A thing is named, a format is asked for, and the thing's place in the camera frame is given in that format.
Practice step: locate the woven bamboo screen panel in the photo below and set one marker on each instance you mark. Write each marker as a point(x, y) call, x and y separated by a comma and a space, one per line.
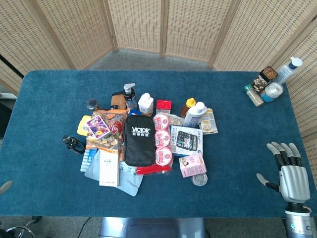
point(136, 22)
point(24, 37)
point(195, 27)
point(260, 32)
point(74, 27)
point(305, 104)

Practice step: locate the blue carpet table cover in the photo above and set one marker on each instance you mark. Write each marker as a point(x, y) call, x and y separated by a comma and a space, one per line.
point(235, 161)

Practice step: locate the pink lidded cup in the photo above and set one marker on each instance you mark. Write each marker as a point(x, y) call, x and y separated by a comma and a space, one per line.
point(162, 138)
point(161, 121)

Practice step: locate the beige clear packet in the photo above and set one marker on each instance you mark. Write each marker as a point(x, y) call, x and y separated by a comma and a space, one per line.
point(176, 121)

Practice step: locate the clear jar of nuts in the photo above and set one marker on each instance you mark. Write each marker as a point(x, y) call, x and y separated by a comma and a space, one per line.
point(259, 83)

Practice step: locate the metal chair base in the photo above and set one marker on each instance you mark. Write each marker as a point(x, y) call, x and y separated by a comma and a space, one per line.
point(19, 229)

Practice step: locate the small white bottle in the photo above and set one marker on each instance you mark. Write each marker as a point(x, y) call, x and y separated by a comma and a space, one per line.
point(145, 105)

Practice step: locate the red flat packet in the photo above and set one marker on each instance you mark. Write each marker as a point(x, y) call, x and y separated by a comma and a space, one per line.
point(153, 169)

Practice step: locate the light blue packet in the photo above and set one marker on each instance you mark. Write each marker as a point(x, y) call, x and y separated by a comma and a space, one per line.
point(88, 160)

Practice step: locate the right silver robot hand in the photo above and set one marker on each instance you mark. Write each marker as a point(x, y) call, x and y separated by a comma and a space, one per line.
point(294, 182)

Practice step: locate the black Victor pouch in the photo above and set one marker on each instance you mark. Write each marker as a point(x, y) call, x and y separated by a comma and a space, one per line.
point(139, 141)

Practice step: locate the small blue packet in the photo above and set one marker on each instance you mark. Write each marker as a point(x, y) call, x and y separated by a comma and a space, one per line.
point(133, 112)

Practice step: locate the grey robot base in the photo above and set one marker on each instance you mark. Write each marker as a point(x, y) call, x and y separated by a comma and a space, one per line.
point(152, 227)

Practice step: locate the red and white box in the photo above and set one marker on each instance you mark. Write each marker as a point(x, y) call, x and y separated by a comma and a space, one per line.
point(163, 106)

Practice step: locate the dark pump dispenser bottle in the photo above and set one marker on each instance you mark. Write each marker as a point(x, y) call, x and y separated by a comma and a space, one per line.
point(130, 98)

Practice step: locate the yellow printed sachet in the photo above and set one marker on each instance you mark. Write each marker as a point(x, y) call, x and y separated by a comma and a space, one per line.
point(210, 124)

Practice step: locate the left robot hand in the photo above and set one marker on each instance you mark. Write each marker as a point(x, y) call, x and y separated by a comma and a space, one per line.
point(5, 187)

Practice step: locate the calculator box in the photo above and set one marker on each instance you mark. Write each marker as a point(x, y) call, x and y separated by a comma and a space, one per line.
point(185, 141)

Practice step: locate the pink carton box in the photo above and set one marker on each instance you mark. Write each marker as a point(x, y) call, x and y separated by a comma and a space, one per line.
point(193, 165)

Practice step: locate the spice jar with green cap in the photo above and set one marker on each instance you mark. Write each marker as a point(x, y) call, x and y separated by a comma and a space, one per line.
point(255, 96)

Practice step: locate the light blue pouch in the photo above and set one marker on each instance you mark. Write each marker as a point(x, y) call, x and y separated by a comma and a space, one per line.
point(128, 181)

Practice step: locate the small dark lidded jar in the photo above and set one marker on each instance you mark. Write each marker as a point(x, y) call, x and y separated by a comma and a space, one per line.
point(92, 104)

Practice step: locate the blue jar with white lid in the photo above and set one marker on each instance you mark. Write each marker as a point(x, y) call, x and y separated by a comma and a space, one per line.
point(272, 92)

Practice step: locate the pink round snack packs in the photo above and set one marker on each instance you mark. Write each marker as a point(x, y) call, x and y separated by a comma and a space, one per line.
point(163, 155)

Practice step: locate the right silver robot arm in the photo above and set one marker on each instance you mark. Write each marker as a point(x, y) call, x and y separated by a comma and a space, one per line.
point(298, 221)

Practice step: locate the tall white carton box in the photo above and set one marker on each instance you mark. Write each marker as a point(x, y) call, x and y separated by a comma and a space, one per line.
point(109, 168)

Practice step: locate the honey bottle with yellow cap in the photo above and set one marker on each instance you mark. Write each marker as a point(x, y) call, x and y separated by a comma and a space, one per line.
point(187, 107)

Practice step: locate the purple card pack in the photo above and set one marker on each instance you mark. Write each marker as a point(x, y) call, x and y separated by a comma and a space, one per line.
point(98, 127)

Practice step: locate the orange snack bag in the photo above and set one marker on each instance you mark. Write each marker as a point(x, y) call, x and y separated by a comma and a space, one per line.
point(116, 124)

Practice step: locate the dark glass bottle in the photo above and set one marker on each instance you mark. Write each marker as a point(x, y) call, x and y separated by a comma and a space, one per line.
point(73, 145)

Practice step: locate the brown square tin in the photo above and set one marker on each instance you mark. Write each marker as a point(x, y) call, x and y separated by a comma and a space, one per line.
point(268, 73)

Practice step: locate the clear bottle with blue cap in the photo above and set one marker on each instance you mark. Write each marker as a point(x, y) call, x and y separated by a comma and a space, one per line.
point(287, 70)

